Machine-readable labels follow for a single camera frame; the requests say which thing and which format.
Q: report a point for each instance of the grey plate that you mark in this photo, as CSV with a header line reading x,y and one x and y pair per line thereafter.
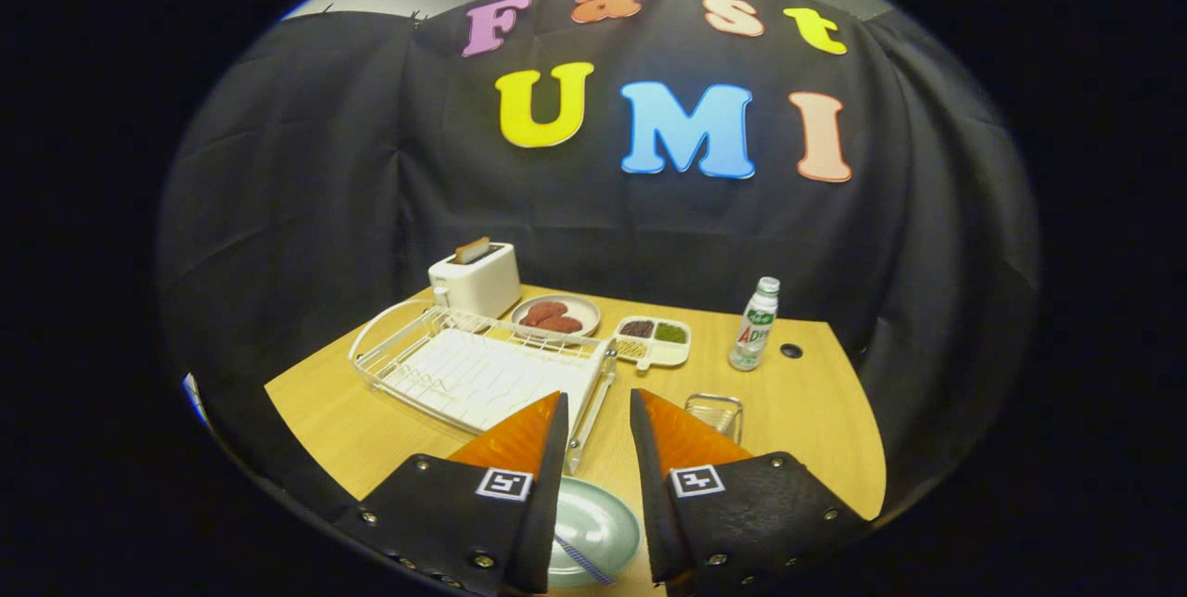
x,y
584,308

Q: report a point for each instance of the white divided tray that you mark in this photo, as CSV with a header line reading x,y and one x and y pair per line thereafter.
x,y
672,353

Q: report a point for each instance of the pale green plate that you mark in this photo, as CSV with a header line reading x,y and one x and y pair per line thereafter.
x,y
603,523

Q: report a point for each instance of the brown meat piece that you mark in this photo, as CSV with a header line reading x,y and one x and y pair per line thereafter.
x,y
560,324
545,311

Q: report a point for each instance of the black backdrop cloth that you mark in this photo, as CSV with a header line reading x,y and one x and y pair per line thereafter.
x,y
278,208

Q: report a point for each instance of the white toaster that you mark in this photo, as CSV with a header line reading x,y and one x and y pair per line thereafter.
x,y
478,286

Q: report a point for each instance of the pile of yellow beans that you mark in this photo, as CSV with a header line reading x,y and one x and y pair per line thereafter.
x,y
631,349

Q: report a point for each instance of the white drink bottle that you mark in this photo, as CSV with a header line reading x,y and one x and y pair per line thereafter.
x,y
751,337

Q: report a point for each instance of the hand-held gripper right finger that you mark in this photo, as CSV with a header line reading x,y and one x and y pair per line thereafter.
x,y
654,514

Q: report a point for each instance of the pile of green beans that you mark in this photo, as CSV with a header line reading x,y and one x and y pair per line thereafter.
x,y
670,333

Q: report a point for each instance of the white drip tray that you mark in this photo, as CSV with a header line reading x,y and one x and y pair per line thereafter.
x,y
482,379

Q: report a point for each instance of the toast slice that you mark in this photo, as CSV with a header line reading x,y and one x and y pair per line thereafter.
x,y
473,250

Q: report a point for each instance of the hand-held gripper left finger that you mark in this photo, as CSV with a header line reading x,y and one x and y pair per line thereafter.
x,y
542,523

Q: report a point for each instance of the pile of dark red beans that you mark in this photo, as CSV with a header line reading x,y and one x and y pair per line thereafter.
x,y
636,329

